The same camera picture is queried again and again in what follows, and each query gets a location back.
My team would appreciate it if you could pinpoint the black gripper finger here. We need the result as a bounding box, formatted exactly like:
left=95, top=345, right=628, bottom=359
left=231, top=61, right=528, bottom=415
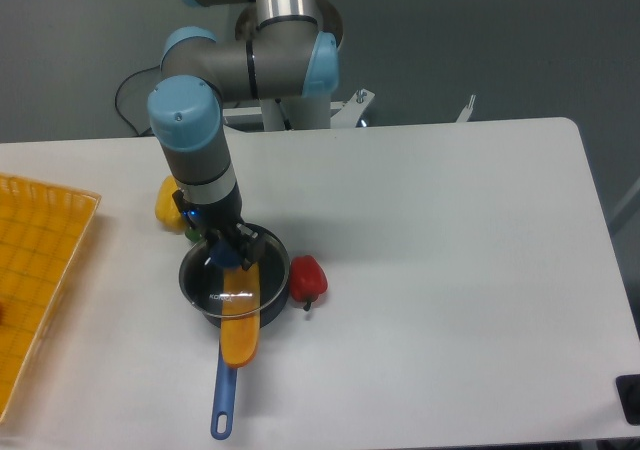
left=203, top=231, right=223, bottom=266
left=236, top=223, right=266, bottom=271

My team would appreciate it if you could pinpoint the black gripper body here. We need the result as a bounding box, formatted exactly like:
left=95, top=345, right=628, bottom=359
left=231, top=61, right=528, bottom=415
left=172, top=184, right=244, bottom=245

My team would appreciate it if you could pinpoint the glass lid with blue knob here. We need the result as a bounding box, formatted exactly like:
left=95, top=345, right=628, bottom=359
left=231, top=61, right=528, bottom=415
left=179, top=224, right=290, bottom=327

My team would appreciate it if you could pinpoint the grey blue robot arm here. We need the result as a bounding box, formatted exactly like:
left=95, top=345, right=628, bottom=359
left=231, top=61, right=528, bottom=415
left=147, top=0, right=339, bottom=270

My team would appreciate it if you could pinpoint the green bell pepper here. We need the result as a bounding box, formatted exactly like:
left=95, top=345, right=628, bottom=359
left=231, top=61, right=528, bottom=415
left=184, top=227, right=201, bottom=243

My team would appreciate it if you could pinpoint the yellow bell pepper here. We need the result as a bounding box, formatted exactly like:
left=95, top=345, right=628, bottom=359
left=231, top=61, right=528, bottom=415
left=154, top=176, right=186, bottom=233

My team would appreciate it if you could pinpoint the red bell pepper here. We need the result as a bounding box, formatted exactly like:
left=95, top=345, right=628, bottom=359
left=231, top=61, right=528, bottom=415
left=289, top=255, right=328, bottom=311

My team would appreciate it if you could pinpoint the yellow plastic basket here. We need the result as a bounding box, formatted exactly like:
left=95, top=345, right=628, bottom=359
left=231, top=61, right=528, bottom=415
left=1, top=173, right=101, bottom=420

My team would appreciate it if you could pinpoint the black object at table corner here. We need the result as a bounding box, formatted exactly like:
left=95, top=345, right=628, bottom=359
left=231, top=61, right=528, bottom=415
left=615, top=374, right=640, bottom=426

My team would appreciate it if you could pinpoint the dark pot with blue handle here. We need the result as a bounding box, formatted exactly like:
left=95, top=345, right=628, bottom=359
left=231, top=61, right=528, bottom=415
left=179, top=223, right=290, bottom=440

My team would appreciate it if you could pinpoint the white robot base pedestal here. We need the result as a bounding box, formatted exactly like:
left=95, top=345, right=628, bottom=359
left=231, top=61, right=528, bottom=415
left=219, top=0, right=476, bottom=132

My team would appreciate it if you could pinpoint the black cable on floor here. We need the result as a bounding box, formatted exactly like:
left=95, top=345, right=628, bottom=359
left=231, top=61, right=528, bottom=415
left=114, top=65, right=166, bottom=136

